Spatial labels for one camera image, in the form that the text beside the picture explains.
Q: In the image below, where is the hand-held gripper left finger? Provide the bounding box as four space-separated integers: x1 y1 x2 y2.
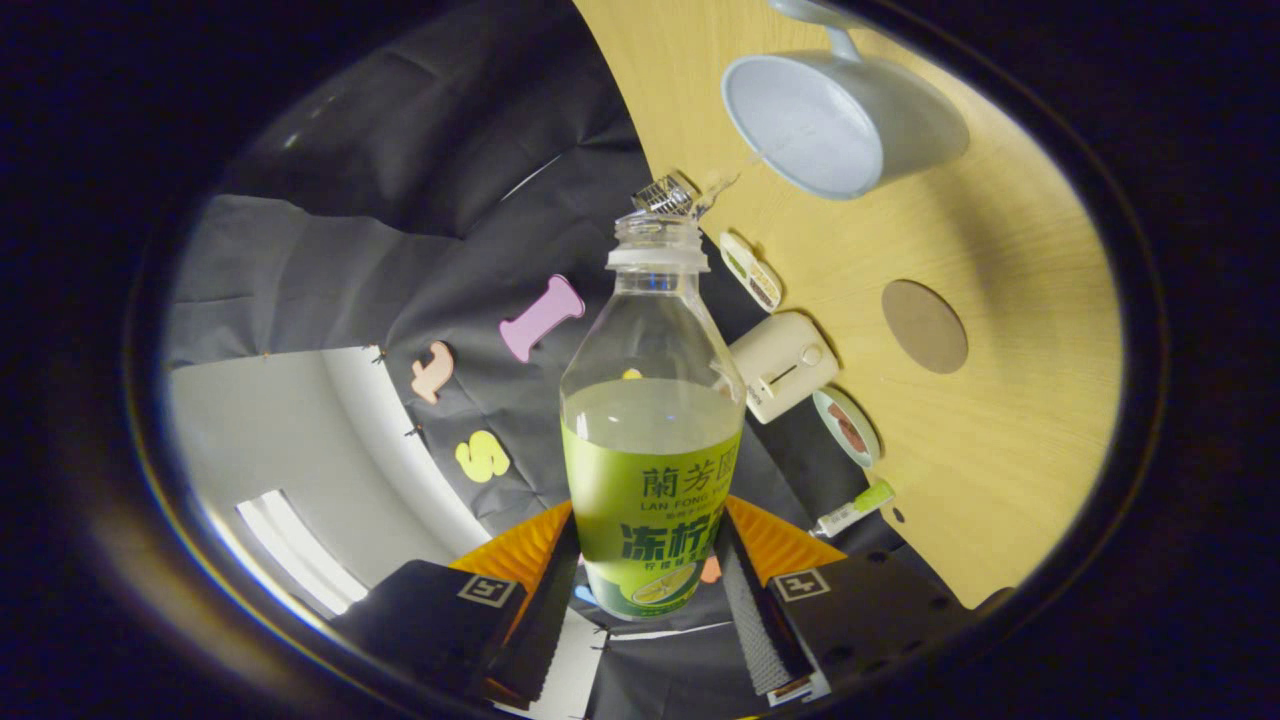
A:
333 499 583 706

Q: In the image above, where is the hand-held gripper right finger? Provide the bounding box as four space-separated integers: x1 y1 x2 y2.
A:
718 495 969 707

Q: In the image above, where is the clear green label juice bottle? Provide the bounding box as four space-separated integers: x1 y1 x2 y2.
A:
558 210 749 621

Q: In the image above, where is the round brown coaster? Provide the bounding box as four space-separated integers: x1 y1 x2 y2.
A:
881 279 969 375

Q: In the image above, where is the white cup with handle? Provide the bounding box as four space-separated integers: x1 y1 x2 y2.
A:
720 0 971 201

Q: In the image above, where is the small white green bottle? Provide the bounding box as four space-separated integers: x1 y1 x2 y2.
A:
810 479 896 539

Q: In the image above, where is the pale green plate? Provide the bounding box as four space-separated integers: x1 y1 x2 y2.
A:
812 387 882 469

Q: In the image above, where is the cream toaster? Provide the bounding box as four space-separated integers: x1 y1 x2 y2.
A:
728 311 841 425

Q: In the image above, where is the wooden table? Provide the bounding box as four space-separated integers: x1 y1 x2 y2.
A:
572 0 1126 611

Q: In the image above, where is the white divided food tray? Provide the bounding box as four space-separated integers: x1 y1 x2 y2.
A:
719 231 783 313

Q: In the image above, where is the clear wire-pattern holder jar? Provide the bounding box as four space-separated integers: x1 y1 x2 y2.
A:
630 168 703 219

